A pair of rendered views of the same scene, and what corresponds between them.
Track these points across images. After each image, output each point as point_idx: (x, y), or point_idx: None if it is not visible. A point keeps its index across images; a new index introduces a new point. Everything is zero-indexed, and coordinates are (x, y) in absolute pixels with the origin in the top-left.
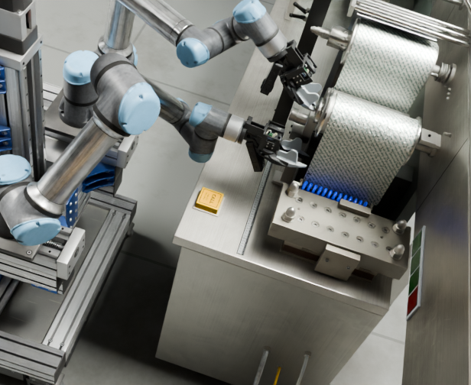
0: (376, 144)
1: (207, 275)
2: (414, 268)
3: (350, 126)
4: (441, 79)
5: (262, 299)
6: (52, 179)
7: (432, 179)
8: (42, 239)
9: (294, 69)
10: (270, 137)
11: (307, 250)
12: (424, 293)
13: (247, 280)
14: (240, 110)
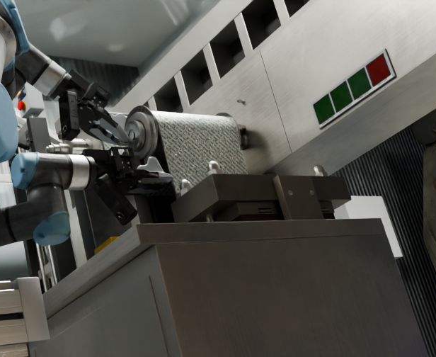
0: (207, 127)
1: (212, 293)
2: (347, 91)
3: (175, 116)
4: None
5: (290, 297)
6: None
7: (270, 123)
8: (7, 135)
9: (88, 90)
10: (120, 146)
11: (265, 210)
12: (375, 47)
13: (255, 266)
14: None
